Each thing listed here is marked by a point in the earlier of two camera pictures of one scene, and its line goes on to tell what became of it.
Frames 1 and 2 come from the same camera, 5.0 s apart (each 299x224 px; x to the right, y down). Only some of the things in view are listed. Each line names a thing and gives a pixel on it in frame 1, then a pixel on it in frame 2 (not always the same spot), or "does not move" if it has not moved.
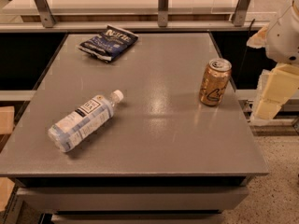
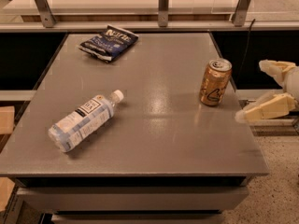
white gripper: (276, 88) -> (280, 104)
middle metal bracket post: (163, 5) does not move
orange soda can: (215, 79) does not move
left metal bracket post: (43, 7) does not move
